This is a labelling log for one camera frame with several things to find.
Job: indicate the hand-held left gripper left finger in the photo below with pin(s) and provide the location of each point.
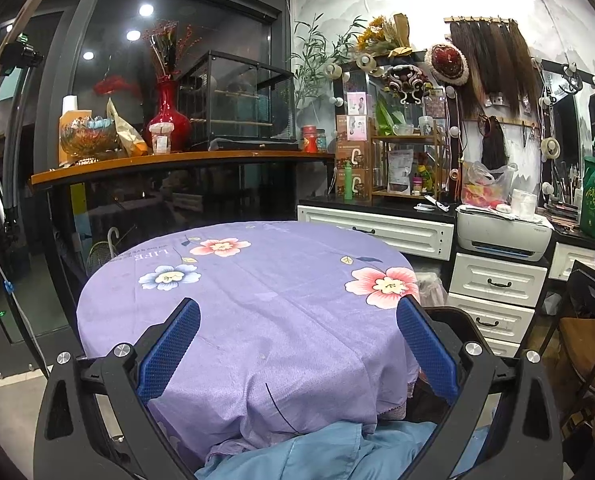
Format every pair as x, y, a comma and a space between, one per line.
170, 345

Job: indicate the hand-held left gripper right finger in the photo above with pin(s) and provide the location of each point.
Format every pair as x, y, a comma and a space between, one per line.
427, 347

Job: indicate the dark trash bin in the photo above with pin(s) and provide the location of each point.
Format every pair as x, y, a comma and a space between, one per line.
447, 317

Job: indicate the white desk drawer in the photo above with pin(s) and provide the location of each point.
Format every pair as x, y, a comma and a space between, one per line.
567, 260

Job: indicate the black chair brown seat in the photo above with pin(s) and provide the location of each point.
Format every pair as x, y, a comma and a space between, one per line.
577, 340

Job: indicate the bin lined with pale bag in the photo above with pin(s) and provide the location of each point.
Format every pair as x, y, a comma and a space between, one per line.
435, 287

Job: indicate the pile of makeup tools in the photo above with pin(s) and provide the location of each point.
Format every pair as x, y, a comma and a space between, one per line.
562, 210

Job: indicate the white printer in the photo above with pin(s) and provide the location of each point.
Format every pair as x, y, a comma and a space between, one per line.
502, 235

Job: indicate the purple floral tablecloth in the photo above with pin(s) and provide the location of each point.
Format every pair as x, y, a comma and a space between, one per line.
277, 320

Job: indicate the wide white drawer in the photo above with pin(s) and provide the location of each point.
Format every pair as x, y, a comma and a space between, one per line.
402, 235

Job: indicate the cream round hat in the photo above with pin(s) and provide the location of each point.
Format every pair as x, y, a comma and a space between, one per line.
550, 149

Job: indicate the colourful filled plastic bag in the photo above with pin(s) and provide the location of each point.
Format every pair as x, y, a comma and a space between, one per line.
487, 190

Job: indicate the person's blue clothing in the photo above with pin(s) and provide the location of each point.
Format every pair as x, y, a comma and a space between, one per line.
327, 452

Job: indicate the black vanity countertop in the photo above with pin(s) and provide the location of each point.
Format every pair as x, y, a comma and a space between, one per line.
357, 206

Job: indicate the black hanging wig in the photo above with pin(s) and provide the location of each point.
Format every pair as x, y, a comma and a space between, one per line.
493, 142

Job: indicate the small colourful bottles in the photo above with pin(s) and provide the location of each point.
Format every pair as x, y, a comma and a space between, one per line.
422, 180

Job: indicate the brown printed box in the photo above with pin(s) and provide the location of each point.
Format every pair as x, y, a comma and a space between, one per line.
362, 155
363, 185

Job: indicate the printed paper packet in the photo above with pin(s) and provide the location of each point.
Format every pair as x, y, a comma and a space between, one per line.
400, 167

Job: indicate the wooden counter shelf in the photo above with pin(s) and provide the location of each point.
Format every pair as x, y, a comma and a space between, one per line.
177, 161

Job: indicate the green bottle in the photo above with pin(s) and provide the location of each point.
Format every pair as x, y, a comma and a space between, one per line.
347, 180

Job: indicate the clear plastic jar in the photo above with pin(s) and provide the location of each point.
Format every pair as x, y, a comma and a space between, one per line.
160, 139

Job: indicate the wooden shelf rack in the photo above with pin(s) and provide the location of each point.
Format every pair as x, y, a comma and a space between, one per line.
407, 138

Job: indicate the kraft paper bag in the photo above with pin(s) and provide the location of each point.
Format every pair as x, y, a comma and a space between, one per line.
127, 135

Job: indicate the red vase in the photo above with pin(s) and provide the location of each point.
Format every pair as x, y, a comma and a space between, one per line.
167, 125

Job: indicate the glass bowl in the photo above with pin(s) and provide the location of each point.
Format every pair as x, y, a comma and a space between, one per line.
85, 140

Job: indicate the hanging brown hair extensions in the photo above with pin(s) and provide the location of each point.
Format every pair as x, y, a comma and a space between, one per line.
497, 65

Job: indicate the pink photo box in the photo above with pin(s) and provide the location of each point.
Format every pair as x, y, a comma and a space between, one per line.
352, 128

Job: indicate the blue glass jar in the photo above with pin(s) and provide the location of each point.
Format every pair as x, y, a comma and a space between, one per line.
321, 141

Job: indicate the red tin can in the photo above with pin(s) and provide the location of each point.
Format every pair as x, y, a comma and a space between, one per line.
309, 140

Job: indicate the orange tissue box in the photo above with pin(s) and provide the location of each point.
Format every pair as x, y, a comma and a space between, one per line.
80, 116

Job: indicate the glass display case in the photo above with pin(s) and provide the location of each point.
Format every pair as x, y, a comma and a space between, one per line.
237, 105

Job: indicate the pink photo card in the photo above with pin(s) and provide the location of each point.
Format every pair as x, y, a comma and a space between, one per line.
357, 104

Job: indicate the red round hat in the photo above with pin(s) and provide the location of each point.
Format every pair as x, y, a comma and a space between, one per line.
446, 64

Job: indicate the white paper roll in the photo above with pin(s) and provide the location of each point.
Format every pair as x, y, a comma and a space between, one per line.
70, 103

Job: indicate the embroidered costume headdress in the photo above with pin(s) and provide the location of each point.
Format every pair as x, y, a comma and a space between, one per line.
407, 82

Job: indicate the dried red branches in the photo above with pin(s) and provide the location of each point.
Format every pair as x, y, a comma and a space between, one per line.
165, 50

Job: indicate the green leafy branches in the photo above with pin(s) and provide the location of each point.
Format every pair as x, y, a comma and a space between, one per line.
310, 60

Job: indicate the sunflower bouquet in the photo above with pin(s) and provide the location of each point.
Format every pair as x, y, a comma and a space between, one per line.
382, 35

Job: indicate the black camera on stand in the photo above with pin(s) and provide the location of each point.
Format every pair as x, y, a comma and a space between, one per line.
22, 52

